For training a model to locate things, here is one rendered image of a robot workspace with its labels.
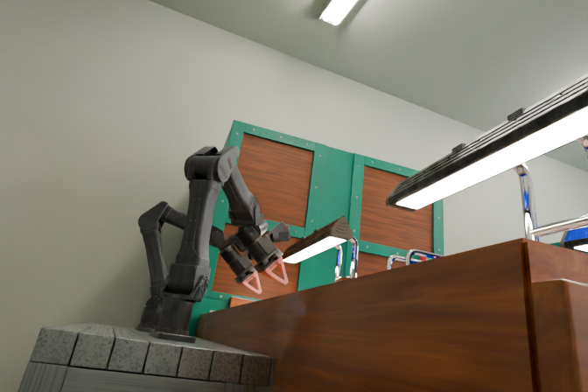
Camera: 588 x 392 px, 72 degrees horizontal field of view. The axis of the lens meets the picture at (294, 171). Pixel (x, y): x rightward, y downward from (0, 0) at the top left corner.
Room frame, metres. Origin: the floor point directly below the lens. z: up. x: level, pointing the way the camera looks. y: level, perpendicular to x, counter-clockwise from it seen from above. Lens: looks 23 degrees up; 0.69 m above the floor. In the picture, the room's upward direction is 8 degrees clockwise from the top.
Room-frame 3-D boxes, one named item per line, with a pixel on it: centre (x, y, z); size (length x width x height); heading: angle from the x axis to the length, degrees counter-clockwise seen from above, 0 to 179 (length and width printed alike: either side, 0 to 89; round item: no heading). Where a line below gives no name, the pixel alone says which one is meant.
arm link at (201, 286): (0.92, 0.20, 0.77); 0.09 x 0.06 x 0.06; 71
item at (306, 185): (2.40, -0.21, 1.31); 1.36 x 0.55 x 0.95; 105
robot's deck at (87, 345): (1.28, 0.07, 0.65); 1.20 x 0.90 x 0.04; 20
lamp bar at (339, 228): (1.60, -0.11, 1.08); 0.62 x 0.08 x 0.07; 15
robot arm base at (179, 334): (0.91, 0.20, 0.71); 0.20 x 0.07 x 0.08; 20
